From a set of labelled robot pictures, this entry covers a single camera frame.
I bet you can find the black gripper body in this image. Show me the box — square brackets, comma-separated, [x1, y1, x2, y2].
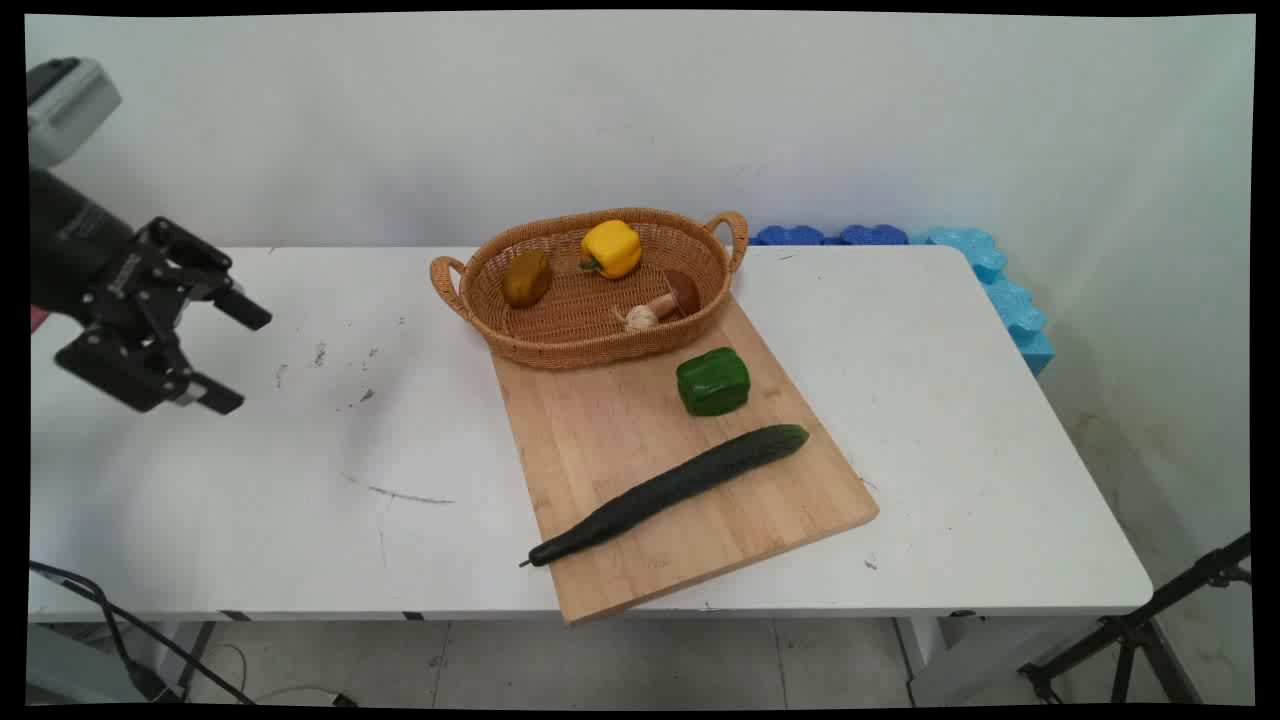
[29, 168, 153, 325]

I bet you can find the light blue foam mat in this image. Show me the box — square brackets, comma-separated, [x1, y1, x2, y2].
[908, 227, 1057, 378]

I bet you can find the brown potato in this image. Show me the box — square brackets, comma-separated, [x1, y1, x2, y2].
[501, 249, 554, 308]

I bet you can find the dark green cucumber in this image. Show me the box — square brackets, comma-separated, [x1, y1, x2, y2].
[518, 424, 811, 569]

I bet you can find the woven wicker basket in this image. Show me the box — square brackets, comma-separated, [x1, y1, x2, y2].
[430, 207, 750, 370]

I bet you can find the wooden cutting board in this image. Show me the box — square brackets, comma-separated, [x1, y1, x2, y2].
[489, 294, 881, 625]

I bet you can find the yellow bell pepper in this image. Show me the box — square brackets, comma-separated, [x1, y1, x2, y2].
[578, 220, 644, 280]

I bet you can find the brown cap mushroom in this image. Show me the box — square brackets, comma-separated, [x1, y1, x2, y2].
[644, 269, 702, 322]

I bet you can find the black tripod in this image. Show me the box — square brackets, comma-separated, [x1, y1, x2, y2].
[1017, 532, 1254, 707]

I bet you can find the black cable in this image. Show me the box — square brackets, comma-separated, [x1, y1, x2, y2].
[29, 561, 253, 707]

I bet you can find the green bell pepper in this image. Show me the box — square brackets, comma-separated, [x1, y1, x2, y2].
[676, 346, 752, 418]

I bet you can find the white floor cable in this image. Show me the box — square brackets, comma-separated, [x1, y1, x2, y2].
[200, 644, 359, 708]

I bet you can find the dark metal table leg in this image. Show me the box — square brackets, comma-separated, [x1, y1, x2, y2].
[178, 620, 219, 703]

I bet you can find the white table leg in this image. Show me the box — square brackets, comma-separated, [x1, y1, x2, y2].
[893, 614, 947, 693]

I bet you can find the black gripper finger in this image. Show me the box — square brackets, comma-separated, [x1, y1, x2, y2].
[133, 216, 274, 332]
[54, 327, 247, 417]

